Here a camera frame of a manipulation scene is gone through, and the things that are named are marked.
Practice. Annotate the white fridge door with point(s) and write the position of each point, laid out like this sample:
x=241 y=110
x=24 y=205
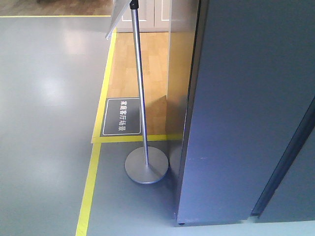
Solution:
x=233 y=123

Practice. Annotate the dark grey fridge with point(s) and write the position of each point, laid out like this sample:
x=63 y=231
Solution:
x=290 y=184

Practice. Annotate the dark floor label sign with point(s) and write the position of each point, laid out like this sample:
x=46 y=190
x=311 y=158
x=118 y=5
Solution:
x=121 y=117

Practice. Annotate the silver sign stand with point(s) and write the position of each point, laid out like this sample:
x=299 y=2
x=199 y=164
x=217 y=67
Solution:
x=144 y=165

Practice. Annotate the white cabinet background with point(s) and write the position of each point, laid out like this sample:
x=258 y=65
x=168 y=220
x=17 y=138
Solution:
x=167 y=15

